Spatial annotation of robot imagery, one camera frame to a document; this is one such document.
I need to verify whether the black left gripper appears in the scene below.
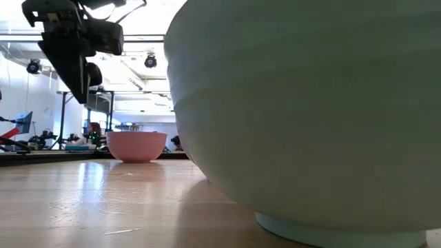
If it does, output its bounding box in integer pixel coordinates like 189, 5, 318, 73
21, 0, 103, 105

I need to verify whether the pink bowl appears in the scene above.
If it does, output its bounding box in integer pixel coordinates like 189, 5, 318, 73
105, 131, 169, 164

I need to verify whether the teal bowl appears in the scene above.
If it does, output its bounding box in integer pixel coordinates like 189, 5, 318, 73
163, 0, 441, 248

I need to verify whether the dark hanging panel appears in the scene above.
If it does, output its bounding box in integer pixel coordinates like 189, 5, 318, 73
85, 92, 112, 114

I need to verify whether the person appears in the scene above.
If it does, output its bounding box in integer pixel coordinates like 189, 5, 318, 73
170, 135, 185, 152
74, 122, 105, 150

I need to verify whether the distant shelf with items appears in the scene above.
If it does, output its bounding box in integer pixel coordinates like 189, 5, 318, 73
116, 122, 143, 132

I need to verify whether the grey computer monitor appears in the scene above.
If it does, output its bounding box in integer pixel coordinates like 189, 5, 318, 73
15, 111, 34, 135

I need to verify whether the red angled object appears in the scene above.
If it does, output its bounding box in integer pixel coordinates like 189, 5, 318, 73
0, 127, 21, 141

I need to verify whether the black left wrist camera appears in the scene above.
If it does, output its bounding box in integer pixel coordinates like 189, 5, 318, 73
85, 19, 125, 56

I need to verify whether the black metal frame stand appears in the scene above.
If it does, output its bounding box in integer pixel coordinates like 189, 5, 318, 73
57, 90, 115, 151

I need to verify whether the grey overhead frame bar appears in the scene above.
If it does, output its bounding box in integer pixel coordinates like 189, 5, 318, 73
0, 33, 165, 44

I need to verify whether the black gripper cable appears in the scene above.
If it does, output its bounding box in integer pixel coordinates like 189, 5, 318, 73
115, 0, 148, 24

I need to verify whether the black table frame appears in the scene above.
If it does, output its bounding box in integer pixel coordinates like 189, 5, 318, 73
0, 150, 189, 168

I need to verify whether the black curved handle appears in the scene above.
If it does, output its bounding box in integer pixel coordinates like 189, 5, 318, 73
0, 136, 32, 154

